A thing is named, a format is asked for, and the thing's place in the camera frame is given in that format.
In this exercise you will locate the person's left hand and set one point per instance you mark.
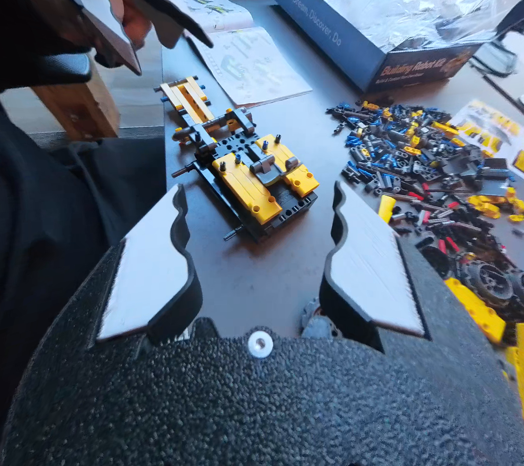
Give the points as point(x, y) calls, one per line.
point(137, 25)

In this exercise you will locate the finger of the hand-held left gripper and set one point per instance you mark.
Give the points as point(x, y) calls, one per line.
point(102, 19)
point(163, 11)

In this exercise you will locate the yellow black brick model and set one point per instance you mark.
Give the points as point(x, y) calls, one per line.
point(245, 183)

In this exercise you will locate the grey sprocket wheel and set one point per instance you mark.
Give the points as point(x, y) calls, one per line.
point(317, 324)

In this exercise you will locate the pile of yellow brick beams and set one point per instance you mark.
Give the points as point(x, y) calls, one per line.
point(479, 310)

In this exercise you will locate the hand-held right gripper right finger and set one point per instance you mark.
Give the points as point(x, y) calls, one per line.
point(368, 273)

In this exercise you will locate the pile of small brick parts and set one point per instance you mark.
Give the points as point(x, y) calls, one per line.
point(389, 154)

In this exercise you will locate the yellow curved panel piece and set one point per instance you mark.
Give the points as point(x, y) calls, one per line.
point(386, 208)

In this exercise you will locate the black chair armrest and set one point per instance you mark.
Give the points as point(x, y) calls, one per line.
point(61, 66)

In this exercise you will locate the yellow black sticker sheet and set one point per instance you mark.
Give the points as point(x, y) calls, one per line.
point(483, 134)

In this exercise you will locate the grey desk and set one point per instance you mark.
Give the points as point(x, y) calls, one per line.
point(266, 281)

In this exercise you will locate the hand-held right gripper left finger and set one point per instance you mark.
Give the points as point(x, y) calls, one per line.
point(151, 277)

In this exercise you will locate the white instruction booklet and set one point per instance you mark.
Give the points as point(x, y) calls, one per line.
point(262, 68)

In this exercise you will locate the person's black trousers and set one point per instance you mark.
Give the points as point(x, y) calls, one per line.
point(61, 208)

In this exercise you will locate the black tablet stand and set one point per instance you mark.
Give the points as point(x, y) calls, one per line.
point(491, 58)

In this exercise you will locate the blue cardboard kit box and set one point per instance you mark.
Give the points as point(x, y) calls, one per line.
point(327, 35)

